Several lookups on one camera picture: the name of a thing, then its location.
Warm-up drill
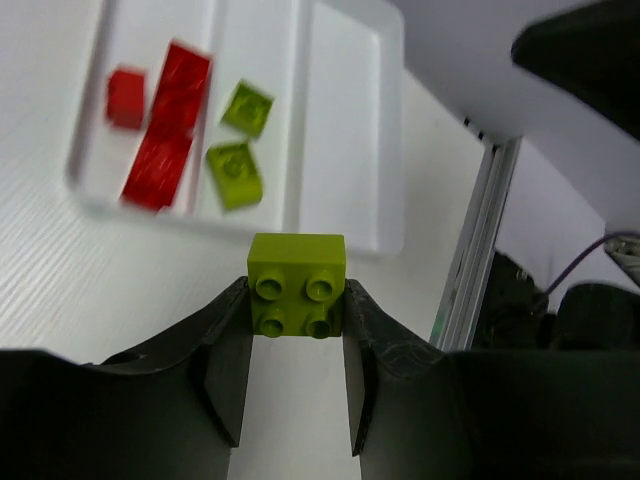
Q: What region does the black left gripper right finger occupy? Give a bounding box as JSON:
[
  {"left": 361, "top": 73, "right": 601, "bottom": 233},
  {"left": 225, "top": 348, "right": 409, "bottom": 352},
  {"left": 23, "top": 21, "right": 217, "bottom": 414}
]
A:
[{"left": 343, "top": 280, "right": 639, "bottom": 479}]

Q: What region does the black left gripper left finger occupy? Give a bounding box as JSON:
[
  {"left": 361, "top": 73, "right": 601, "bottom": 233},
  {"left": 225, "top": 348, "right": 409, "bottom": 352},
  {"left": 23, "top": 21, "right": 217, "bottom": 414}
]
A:
[{"left": 1, "top": 278, "right": 253, "bottom": 479}]

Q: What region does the green square lego brick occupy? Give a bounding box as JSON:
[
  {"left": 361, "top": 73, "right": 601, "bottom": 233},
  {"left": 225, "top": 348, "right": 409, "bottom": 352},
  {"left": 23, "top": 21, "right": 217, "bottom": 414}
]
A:
[{"left": 247, "top": 233, "right": 346, "bottom": 339}]

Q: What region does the red lego plate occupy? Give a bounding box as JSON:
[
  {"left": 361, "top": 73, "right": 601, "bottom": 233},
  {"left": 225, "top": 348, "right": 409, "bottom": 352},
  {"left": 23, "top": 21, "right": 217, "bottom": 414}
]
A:
[{"left": 121, "top": 40, "right": 212, "bottom": 212}]

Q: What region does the green small lego brick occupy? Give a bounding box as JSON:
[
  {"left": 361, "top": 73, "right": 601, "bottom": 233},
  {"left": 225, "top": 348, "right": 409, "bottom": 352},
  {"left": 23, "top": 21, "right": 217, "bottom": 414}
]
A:
[{"left": 221, "top": 79, "right": 275, "bottom": 138}]

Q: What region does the red small lego brick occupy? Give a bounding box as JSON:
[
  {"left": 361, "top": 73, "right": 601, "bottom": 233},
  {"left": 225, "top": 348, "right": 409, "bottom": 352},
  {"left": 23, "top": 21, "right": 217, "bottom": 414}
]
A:
[{"left": 106, "top": 67, "right": 146, "bottom": 130}]

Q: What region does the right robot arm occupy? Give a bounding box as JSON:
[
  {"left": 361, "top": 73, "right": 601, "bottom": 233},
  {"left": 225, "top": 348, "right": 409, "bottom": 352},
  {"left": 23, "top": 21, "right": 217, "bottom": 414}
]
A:
[{"left": 396, "top": 1, "right": 639, "bottom": 349}]

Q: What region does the white divided sorting tray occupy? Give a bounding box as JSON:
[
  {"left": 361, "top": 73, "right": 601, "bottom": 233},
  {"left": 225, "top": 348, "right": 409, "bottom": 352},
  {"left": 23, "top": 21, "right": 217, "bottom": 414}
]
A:
[{"left": 66, "top": 1, "right": 405, "bottom": 256}]

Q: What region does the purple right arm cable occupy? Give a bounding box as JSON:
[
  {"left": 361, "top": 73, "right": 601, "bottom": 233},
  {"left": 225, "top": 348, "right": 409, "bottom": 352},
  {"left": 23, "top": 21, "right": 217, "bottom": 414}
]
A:
[{"left": 532, "top": 229, "right": 640, "bottom": 314}]

